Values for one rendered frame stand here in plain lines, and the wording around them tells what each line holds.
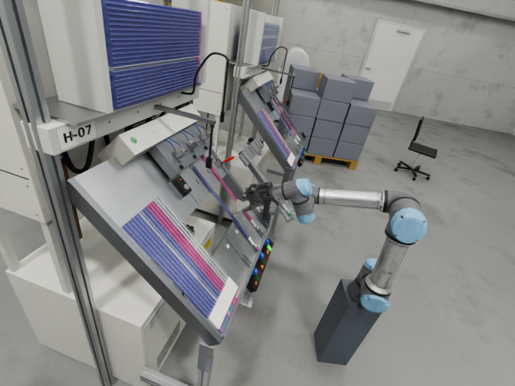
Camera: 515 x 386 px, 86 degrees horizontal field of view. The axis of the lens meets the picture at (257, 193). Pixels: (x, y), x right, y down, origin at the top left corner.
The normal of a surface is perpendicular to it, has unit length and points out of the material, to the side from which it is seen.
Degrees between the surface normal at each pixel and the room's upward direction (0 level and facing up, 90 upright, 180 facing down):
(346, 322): 90
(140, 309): 0
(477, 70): 90
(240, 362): 0
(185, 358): 0
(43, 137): 90
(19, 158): 90
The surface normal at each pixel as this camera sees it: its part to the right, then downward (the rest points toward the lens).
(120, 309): 0.17, -0.83
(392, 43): -0.04, 0.53
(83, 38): -0.28, 0.47
